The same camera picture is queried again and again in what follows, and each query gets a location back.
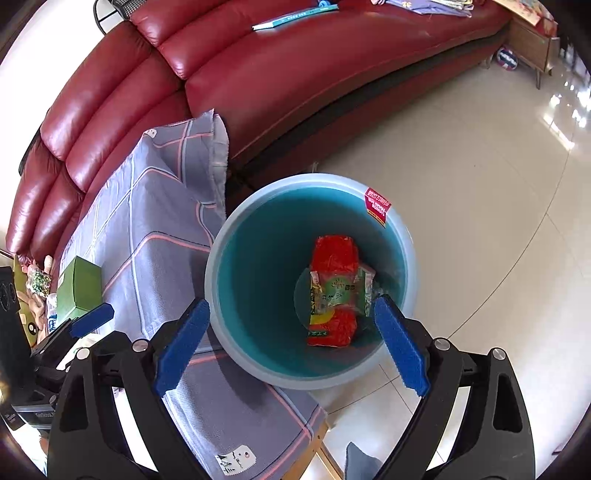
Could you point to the blue plastic object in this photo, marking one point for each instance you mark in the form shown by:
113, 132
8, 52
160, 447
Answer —
325, 5

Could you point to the green plush toy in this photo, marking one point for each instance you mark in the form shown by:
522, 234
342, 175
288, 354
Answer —
23, 304

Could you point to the green snack packet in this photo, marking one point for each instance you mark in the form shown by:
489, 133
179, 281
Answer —
339, 293

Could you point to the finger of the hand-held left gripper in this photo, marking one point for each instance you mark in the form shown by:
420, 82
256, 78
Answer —
92, 318

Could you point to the dark grey object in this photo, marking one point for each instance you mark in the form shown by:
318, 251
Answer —
360, 464

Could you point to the glitter bag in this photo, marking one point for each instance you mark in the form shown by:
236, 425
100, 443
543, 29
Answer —
39, 281

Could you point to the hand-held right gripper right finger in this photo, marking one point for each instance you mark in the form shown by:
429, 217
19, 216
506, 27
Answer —
401, 346

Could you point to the teal book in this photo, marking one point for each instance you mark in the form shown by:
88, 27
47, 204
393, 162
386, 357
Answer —
286, 19

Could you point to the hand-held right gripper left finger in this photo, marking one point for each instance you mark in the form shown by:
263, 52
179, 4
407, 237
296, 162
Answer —
184, 341

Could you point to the red leather sofa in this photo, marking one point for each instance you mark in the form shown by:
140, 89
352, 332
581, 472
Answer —
277, 92

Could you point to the green cardboard box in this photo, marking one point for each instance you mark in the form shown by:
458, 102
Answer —
78, 290

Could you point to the wooden stool frame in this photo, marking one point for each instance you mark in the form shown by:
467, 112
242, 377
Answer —
318, 443

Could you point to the wooden side cabinet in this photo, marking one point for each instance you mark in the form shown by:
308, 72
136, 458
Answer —
531, 41

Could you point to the teal plastic bin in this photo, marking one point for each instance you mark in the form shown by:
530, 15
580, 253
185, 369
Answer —
258, 258

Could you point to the purple printed cloth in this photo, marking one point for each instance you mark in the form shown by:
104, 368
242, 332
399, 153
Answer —
415, 5

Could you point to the black metal chair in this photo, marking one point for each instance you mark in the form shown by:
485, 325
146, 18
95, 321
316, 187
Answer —
111, 11

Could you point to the blue and white ball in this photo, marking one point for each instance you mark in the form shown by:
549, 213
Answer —
508, 57

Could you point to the red snack packet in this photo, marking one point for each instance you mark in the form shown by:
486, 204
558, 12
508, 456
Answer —
334, 254

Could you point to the grey checked cloth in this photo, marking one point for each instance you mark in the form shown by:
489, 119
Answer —
152, 240

